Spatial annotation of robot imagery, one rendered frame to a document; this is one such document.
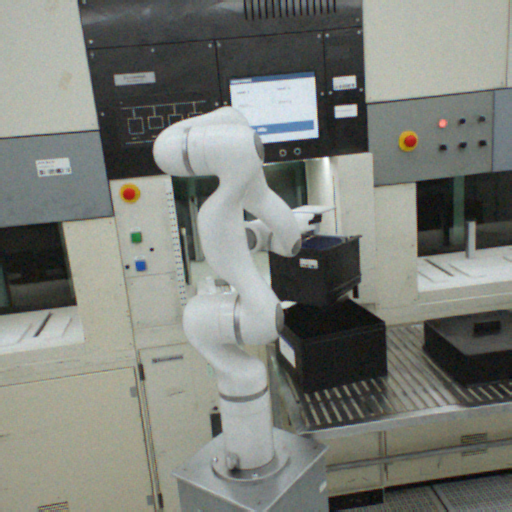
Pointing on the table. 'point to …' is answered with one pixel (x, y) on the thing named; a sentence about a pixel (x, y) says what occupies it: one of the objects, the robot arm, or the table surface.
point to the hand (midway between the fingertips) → (311, 216)
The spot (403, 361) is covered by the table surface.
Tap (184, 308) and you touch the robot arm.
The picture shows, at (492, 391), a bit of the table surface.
